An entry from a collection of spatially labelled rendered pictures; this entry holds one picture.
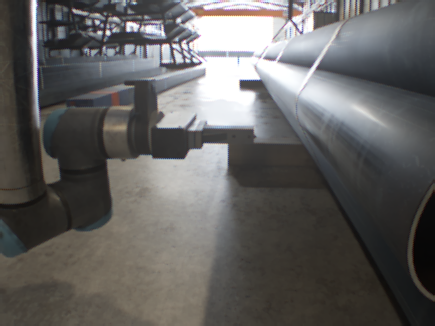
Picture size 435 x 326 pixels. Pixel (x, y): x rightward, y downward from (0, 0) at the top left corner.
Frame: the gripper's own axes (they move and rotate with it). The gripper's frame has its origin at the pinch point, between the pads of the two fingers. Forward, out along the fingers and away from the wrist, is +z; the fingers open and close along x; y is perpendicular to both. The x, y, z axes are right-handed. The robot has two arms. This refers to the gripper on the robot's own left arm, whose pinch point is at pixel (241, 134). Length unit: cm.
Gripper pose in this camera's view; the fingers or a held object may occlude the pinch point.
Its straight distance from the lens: 52.3
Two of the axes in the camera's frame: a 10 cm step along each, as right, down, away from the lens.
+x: -0.8, 3.2, -9.4
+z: 10.0, 0.3, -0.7
